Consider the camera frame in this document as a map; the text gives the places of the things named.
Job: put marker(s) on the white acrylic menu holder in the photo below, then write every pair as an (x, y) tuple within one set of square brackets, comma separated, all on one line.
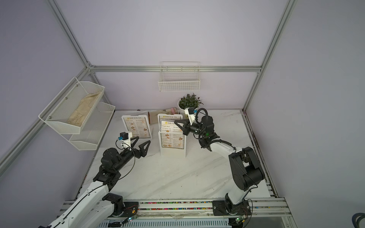
[(170, 152), (137, 127), (160, 124)]

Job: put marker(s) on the white wire wall basket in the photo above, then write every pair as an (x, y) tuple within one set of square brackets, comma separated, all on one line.
[(179, 76)]

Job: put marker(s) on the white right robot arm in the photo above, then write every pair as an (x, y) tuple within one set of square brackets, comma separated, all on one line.
[(246, 169)]

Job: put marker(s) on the beige cloth in shelf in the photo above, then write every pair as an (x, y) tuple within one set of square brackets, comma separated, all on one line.
[(79, 115)]

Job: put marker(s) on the aluminium frame profiles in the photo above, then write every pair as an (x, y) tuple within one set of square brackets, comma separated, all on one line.
[(164, 37)]

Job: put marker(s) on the beige oven mitt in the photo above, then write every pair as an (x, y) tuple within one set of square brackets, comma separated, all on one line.
[(152, 116)]

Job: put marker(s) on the potted green plant white pot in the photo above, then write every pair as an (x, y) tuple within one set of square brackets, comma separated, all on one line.
[(189, 101)]

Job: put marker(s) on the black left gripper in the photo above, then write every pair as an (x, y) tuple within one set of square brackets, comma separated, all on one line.
[(141, 152)]

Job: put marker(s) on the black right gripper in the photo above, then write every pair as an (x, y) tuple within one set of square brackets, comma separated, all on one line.
[(186, 122)]

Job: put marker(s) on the white two-tier mesh shelf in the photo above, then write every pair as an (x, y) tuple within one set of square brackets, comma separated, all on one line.
[(90, 134)]

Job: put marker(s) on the dim sum menu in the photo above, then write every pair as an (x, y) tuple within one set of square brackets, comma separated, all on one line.
[(169, 117), (171, 135), (137, 128)]

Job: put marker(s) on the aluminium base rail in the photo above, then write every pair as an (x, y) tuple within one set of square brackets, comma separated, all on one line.
[(173, 212)]

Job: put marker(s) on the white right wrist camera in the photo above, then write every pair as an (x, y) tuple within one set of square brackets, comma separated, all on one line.
[(191, 114)]

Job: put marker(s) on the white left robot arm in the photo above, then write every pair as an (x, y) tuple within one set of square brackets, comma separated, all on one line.
[(97, 188)]

